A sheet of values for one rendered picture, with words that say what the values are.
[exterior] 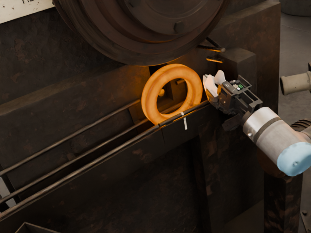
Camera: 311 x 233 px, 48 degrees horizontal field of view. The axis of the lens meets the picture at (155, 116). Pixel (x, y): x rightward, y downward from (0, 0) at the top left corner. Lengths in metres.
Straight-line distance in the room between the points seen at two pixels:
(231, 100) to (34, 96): 0.50
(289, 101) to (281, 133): 1.46
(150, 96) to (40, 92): 0.28
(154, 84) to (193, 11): 0.23
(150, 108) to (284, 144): 0.35
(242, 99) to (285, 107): 1.34
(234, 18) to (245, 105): 0.33
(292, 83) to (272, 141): 0.32
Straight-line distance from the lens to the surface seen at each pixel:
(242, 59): 1.05
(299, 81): 1.16
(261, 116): 0.90
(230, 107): 0.96
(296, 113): 2.23
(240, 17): 1.15
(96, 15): 0.76
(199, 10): 0.81
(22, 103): 0.91
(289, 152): 0.86
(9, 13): 0.87
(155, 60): 0.87
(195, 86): 1.01
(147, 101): 0.94
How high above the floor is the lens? 1.26
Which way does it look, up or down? 33 degrees down
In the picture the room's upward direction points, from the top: 12 degrees counter-clockwise
